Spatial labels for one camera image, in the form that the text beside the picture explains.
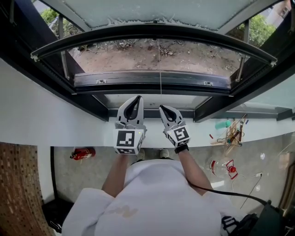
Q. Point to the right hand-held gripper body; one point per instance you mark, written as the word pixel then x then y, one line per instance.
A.
pixel 181 134

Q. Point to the red fire extinguisher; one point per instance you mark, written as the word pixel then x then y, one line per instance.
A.
pixel 83 153

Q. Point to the green bottle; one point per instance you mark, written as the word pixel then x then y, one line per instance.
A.
pixel 222 124

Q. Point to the clear water jug red cap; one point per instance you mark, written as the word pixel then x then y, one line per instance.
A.
pixel 221 169

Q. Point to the person's left forearm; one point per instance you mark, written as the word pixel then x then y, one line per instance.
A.
pixel 116 175

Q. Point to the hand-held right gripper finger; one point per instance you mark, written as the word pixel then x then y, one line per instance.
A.
pixel 164 119
pixel 178 118

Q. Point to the small white power strip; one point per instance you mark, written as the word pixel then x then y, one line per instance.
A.
pixel 258 174

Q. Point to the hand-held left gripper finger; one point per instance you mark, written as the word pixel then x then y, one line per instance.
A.
pixel 140 115
pixel 121 113

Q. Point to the person's left white shoe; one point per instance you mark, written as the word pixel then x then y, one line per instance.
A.
pixel 141 154

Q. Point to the dark framed window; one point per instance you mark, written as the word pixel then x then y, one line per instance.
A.
pixel 149 79

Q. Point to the black backpack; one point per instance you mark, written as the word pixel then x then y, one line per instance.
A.
pixel 258 221

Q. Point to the person's right white shoe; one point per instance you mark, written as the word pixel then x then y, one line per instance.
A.
pixel 164 153

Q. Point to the pile of clothes hangers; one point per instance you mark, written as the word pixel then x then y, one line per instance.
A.
pixel 231 136

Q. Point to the person's right forearm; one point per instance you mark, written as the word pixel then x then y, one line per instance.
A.
pixel 193 172

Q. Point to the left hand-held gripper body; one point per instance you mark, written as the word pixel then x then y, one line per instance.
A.
pixel 125 138

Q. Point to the person's white shirt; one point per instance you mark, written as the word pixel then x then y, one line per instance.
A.
pixel 149 202

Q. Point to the person's white shoe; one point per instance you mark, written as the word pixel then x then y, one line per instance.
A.
pixel 141 154
pixel 164 153

